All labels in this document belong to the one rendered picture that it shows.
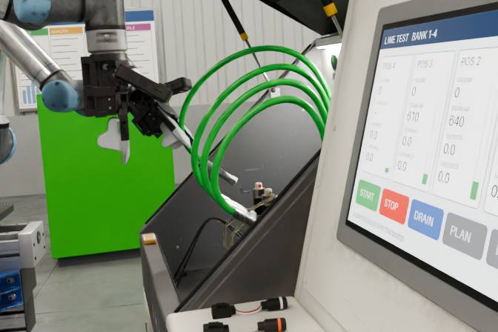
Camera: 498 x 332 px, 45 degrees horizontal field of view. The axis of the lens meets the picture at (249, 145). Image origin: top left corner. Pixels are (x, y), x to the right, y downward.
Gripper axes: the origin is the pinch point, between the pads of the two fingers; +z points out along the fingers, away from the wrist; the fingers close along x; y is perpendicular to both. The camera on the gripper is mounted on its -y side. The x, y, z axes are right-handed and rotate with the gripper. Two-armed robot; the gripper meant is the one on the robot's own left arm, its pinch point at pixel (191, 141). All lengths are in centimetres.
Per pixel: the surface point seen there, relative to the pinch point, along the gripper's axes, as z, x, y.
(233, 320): 43, 41, 2
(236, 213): 27.6, 26.5, -5.4
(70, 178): -150, -240, 157
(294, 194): 33.4, 31.0, -16.8
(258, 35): -282, -587, 9
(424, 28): 35, 55, -48
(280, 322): 48, 43, -5
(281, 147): 7.7, -31.7, -9.8
